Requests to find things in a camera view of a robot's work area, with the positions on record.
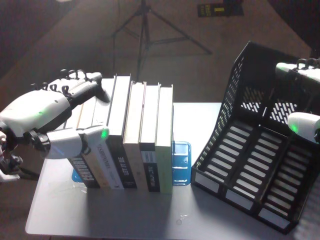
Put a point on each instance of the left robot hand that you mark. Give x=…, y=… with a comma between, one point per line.
x=37, y=110

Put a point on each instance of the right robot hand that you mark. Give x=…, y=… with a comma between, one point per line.
x=302, y=125

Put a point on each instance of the black plastic three-slot file organizer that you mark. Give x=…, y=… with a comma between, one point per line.
x=260, y=75

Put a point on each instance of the black spine book white label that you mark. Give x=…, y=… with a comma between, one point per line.
x=150, y=112

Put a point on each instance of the black tripod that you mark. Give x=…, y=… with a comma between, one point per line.
x=143, y=37

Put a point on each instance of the black box with yellow labels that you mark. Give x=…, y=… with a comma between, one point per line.
x=220, y=10

